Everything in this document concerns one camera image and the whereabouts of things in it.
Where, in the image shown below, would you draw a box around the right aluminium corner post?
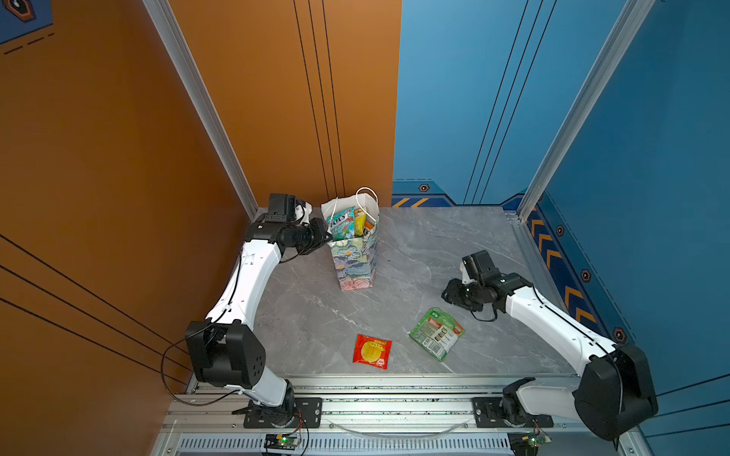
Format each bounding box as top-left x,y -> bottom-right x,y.
516,0 -> 655,222

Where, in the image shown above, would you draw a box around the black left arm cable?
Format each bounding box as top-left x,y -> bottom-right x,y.
159,250 -> 252,407

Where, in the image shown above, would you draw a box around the left green circuit board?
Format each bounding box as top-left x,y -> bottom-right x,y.
262,433 -> 304,455

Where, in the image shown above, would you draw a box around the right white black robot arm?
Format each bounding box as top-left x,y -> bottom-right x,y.
442,251 -> 659,441

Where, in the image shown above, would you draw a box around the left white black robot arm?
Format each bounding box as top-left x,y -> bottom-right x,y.
184,216 -> 332,427

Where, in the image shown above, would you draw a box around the left aluminium corner post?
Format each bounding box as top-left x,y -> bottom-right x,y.
143,0 -> 259,220

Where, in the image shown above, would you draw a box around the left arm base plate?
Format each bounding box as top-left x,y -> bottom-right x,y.
243,397 -> 323,429

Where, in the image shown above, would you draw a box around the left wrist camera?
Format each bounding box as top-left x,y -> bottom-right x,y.
266,194 -> 312,224

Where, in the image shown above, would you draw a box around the yellow snack bag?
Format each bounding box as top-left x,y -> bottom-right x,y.
355,208 -> 368,238

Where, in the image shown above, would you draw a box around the right green circuit board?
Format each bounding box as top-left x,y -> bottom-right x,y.
508,433 -> 552,456

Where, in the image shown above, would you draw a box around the aluminium corner post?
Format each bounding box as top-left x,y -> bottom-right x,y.
143,0 -> 259,220
516,0 -> 655,222

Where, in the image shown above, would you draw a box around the green snack pouch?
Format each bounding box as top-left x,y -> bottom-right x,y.
409,308 -> 465,362

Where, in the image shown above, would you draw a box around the floral paper bag white handles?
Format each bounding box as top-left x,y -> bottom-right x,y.
321,186 -> 379,291

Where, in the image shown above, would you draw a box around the light teal snack packet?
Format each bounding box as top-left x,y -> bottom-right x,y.
328,207 -> 355,241

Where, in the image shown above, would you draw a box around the aluminium frame rail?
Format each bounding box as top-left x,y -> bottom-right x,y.
147,372 -> 654,456

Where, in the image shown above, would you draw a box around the red yellow snack packet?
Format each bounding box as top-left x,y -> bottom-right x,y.
353,334 -> 393,370

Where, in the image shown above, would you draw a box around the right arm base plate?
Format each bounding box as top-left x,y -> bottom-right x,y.
471,396 -> 554,429

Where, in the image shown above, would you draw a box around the green circuit board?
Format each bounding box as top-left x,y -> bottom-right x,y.
262,433 -> 304,455
508,433 -> 552,456

